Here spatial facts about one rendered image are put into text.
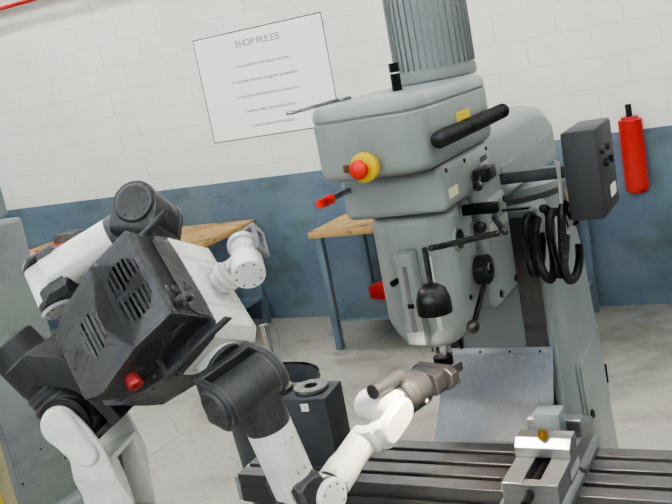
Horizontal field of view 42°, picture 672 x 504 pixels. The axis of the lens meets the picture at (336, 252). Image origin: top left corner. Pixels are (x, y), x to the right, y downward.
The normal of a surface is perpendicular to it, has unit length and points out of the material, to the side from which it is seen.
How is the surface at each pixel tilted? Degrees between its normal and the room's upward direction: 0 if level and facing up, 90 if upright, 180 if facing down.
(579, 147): 90
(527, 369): 63
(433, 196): 90
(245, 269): 115
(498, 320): 90
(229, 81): 90
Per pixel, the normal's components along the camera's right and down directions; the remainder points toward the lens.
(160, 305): -0.51, -0.15
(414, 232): -0.44, 0.26
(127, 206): -0.22, -0.25
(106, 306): -0.66, 0.03
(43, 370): -0.17, 0.24
